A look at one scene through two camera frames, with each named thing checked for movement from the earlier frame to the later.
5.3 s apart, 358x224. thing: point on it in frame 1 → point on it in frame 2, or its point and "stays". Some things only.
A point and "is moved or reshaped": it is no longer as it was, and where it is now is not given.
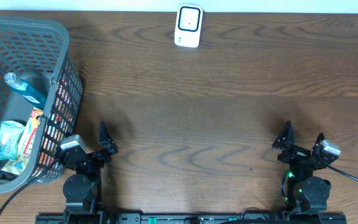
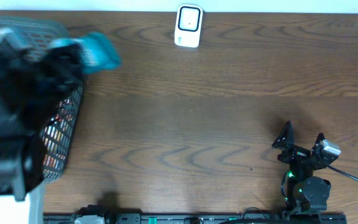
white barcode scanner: [188, 25] stays
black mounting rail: [191, 218] stays
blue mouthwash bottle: [30, 93] is moved or reshaped
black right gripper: [296, 153] stays
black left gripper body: [95, 158] → [27, 91]
